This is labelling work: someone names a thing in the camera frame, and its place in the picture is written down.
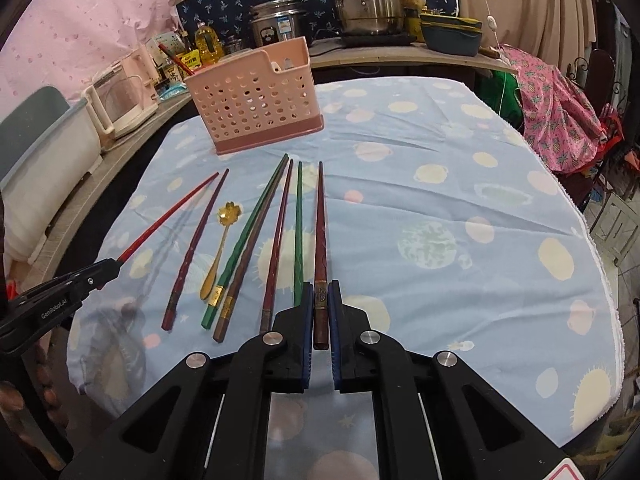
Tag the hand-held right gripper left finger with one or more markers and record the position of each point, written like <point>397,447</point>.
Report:
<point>306,340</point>

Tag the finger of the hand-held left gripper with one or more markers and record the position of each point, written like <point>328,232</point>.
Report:
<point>100,282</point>
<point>97,266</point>

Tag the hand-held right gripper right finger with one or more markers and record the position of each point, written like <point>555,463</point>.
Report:
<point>336,340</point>

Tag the brown chopstick gold band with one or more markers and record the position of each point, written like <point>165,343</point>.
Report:
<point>235,300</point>

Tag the dark red chopstick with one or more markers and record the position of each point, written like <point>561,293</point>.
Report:
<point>276,260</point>
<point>197,250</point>

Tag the reddish brown chopstick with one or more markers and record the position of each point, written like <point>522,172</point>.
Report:
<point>320,235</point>

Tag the green chopstick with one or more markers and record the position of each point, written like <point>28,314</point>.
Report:
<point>299,235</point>
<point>247,240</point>

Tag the pink plastic utensil basket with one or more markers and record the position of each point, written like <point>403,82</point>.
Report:
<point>250,95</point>

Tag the grey blue dish rack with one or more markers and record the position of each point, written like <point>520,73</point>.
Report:
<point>40,155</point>

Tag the gold flower spoon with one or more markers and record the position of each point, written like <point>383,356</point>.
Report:
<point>229,212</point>

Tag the cream glass kettle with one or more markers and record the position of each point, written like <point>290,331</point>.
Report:
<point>122,105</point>

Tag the blue wipes packet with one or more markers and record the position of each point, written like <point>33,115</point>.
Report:
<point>172,92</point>

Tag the dark sauce bottle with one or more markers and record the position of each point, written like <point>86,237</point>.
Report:
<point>174,72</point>

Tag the pink appliance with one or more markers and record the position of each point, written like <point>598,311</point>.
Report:
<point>145,62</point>

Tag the white green bag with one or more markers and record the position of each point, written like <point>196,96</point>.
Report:
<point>167,44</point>

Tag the cooking oil bottle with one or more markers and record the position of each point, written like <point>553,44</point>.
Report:
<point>207,42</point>

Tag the pink dotted curtain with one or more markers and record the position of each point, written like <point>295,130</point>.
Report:
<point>100,15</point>

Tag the green cloth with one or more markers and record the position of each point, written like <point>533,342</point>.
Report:
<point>507,95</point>

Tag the steel rice cooker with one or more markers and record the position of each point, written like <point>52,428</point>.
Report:
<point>280,22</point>

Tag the black induction cooker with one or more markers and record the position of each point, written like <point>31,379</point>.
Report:
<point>380,38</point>

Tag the pink pineapple print cloth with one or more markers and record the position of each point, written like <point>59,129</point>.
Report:
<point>555,110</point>

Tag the blue bowl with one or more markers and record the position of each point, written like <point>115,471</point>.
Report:
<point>450,42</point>

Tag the brown potato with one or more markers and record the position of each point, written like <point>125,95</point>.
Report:
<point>414,0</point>

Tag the beige curtain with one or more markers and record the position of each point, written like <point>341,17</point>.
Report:
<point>525,0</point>

